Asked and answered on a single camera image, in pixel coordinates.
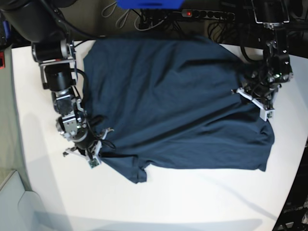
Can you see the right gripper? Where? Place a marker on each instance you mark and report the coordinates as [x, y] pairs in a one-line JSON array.
[[89, 145]]

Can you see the blue box at top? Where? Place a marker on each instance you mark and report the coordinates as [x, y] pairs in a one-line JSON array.
[[150, 4]]

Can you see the grey bin at left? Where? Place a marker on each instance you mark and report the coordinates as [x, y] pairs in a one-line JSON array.
[[19, 209]]

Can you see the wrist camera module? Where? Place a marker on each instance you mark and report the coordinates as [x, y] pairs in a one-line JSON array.
[[266, 114], [93, 163]]

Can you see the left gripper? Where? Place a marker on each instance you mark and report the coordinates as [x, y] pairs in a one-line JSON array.
[[260, 94]]

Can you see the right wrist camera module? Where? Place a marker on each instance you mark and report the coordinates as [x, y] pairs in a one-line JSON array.
[[93, 163]]

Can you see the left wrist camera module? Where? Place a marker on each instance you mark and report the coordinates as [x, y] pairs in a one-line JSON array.
[[266, 114]]

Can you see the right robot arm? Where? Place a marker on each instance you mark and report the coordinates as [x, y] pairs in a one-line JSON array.
[[41, 23]]

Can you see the dark blue t-shirt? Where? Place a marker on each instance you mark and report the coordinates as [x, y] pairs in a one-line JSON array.
[[171, 103]]

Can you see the black power strip red switch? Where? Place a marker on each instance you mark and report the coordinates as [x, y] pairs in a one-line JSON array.
[[208, 15]]

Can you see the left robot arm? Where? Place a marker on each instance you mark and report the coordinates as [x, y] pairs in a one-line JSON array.
[[274, 69]]

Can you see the red object at left edge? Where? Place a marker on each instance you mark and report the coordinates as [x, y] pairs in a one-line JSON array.
[[2, 60]]

